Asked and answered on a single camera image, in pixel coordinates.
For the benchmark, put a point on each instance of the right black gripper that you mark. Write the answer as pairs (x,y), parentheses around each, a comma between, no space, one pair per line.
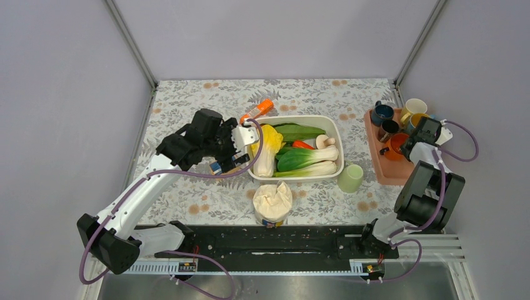
(404,150)

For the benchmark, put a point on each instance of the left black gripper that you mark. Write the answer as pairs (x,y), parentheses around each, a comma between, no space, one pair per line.
(226,161)

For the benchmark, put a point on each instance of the light blue floral mug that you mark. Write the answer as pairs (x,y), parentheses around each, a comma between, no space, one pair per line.
(413,121)

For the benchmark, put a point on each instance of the yellow mug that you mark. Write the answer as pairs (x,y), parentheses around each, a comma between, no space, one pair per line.
(412,106)

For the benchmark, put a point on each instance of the small brown mug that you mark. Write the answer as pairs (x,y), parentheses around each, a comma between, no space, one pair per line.
(387,130)

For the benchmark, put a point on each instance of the orange mug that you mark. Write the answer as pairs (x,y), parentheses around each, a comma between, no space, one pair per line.
(392,147)

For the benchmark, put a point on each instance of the dark blue mug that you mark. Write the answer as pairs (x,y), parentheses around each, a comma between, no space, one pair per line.
(380,113)

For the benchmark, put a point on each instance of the light green cup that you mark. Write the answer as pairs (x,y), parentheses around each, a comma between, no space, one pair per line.
(350,179)

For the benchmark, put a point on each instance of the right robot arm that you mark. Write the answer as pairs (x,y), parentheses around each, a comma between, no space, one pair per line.
(427,199)

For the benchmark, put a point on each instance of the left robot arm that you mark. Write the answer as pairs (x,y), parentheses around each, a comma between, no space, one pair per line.
(112,235)

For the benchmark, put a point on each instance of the blue orange box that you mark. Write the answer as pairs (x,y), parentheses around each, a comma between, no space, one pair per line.
(217,167)

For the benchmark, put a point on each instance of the napa cabbage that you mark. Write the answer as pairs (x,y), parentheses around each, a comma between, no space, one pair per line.
(272,143)

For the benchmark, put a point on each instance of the upper bok choy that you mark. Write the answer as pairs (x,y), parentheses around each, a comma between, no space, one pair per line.
(299,158)

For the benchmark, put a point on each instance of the bok choy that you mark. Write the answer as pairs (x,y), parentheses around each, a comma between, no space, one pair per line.
(299,158)
(318,169)

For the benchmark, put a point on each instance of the paper covered can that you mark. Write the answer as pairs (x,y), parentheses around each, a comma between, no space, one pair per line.
(272,204)

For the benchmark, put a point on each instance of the green leaf vegetable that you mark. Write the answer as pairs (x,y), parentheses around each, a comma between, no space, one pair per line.
(292,132)

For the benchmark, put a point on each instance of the white rectangular basin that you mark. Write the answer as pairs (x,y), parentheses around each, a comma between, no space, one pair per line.
(319,121)

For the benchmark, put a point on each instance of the red pepper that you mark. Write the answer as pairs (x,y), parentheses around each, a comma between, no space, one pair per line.
(302,145)

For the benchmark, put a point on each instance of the pink tray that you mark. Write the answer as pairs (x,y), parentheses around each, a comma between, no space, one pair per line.
(388,172)

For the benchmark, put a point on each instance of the floral tablecloth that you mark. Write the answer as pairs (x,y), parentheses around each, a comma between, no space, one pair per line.
(193,200)

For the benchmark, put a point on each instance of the king oyster mushroom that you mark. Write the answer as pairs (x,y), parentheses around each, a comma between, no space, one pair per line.
(323,141)

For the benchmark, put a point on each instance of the lower bok choy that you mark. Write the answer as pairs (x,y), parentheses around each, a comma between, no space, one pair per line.
(318,169)

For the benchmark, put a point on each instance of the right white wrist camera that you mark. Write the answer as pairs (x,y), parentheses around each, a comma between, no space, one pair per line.
(445,134)

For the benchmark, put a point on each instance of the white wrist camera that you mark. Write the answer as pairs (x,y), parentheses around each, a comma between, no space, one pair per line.
(242,137)
(445,134)

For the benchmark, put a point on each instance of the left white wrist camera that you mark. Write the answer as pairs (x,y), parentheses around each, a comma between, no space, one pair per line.
(242,137)

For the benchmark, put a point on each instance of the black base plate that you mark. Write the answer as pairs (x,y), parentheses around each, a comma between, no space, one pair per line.
(282,249)

